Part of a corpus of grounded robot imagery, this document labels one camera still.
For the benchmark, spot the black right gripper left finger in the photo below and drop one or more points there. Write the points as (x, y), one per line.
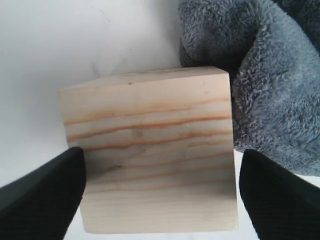
(41, 205)

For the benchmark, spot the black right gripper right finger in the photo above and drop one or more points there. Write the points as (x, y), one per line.
(280, 205)

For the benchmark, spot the light wooden cube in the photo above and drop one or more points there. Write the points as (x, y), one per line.
(158, 149)

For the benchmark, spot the blue-grey fluffy towel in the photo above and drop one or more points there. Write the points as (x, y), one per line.
(271, 50)

